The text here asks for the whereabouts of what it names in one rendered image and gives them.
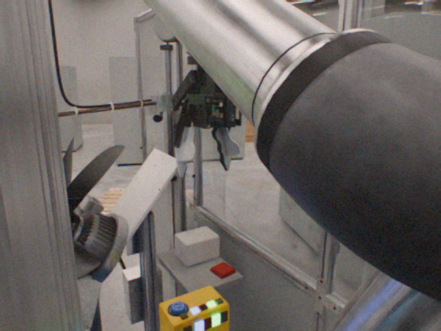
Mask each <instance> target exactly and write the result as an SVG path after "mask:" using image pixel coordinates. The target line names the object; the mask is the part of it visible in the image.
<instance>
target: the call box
mask: <svg viewBox="0 0 441 331"><path fill-rule="evenodd" d="M218 298H222V296H220V295H219V294H218V293H217V291H216V290H215V289H214V288H213V286H206V287H204V288H201V289H199V290H197V291H193V292H189V293H188V294H185V295H181V296H178V297H176V298H174V299H169V300H167V301H165V302H163V303H159V305H158V306H159V319H160V331H183V328H184V327H186V326H189V325H191V326H192V331H195V323H196V322H200V321H202V320H203V319H206V318H210V317H213V316H214V315H215V314H220V313H222V312H223V311H228V309H229V305H228V302H227V301H226V300H224V299H223V298H222V300H223V301H224V302H223V303H222V304H217V303H216V302H215V299H218ZM177 301H182V302H183V303H185V304H186V310H185V312H186V313H187V314H188V318H186V319H184V320H182V319H181V318H180V316H179V314H174V313H172V312H171V311H170V306H171V303H175V302H177ZM209 301H213V302H214V303H215V304H216V306H215V307H212V308H209V306H208V304H207V303H208V302H209ZM201 304H205V305H206V306H207V307H208V309H206V310H204V311H202V310H201V309H199V308H198V306H199V305H201ZM194 307H197V308H198V309H199V313H196V314H193V313H192V312H191V309H193V308H194ZM185 312H184V313H185ZM203 331H228V321H227V322H222V323H220V324H219V325H216V326H212V328H209V329H207V330H203Z"/></svg>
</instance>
